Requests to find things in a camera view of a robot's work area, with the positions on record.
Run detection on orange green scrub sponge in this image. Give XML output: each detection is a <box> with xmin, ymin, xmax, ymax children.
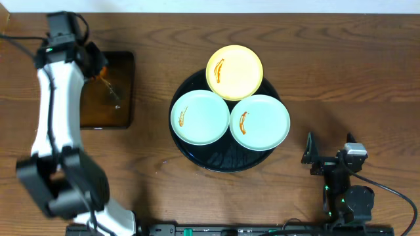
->
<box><xmin>96</xmin><ymin>66</ymin><xmax>108</xmax><ymax>79</ymax></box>

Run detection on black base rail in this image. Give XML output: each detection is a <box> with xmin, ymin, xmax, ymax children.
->
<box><xmin>64</xmin><ymin>223</ymin><xmax>395</xmax><ymax>236</ymax></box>

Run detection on light green plate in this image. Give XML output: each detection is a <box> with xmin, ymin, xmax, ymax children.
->
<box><xmin>170</xmin><ymin>90</ymin><xmax>230</xmax><ymax>146</ymax></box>
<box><xmin>230</xmin><ymin>94</ymin><xmax>291</xmax><ymax>151</ymax></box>

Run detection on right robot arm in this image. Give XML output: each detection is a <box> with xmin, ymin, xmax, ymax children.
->
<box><xmin>301</xmin><ymin>133</ymin><xmax>375</xmax><ymax>230</ymax></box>

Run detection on black rectangular water tray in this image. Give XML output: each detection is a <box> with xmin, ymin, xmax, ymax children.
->
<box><xmin>80</xmin><ymin>51</ymin><xmax>135</xmax><ymax>129</ymax></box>

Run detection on yellow plate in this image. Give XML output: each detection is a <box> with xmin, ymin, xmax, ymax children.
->
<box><xmin>205</xmin><ymin>45</ymin><xmax>263</xmax><ymax>101</ymax></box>

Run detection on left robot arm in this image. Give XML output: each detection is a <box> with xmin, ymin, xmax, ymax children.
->
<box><xmin>16</xmin><ymin>42</ymin><xmax>137</xmax><ymax>235</ymax></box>

